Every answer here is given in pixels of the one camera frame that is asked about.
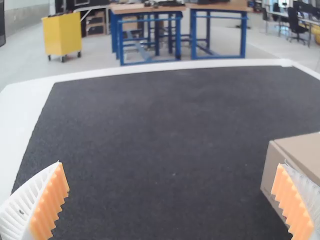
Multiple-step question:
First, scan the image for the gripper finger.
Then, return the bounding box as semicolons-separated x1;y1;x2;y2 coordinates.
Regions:
270;162;320;240
0;161;71;240

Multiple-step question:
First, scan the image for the cardboard box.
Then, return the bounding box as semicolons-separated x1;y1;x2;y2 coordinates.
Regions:
259;131;320;235

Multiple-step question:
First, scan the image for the black mat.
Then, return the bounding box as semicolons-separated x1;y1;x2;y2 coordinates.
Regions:
11;65;320;240

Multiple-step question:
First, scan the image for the yellow wheeled cart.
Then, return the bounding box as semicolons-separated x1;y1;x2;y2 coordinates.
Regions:
41;11;83;63

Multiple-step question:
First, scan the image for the black office chair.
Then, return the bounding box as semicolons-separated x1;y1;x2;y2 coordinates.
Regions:
286;6;310;46

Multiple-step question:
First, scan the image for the black cabinet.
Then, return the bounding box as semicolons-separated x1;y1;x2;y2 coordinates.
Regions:
0;0;6;47

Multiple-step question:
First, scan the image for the blue frame workbench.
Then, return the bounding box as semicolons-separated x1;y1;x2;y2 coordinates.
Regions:
108;4;188;67
186;1;254;61

